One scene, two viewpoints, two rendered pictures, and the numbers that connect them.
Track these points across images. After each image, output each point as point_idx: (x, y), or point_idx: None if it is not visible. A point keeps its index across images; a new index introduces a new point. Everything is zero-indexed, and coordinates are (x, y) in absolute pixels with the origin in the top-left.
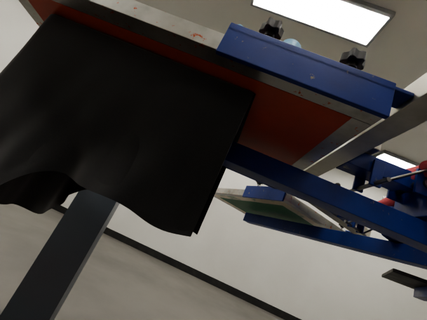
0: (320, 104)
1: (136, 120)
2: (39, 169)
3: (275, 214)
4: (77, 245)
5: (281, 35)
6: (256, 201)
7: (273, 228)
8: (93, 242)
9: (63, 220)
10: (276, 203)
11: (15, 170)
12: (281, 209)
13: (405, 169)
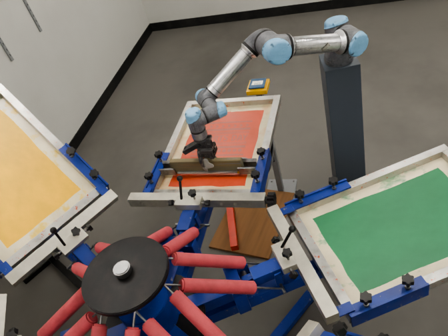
0: (160, 185)
1: None
2: None
3: (383, 231)
4: (335, 176)
5: (157, 157)
6: (351, 201)
7: None
8: (339, 177)
9: (330, 155)
10: (315, 214)
11: None
12: (335, 224)
13: (177, 227)
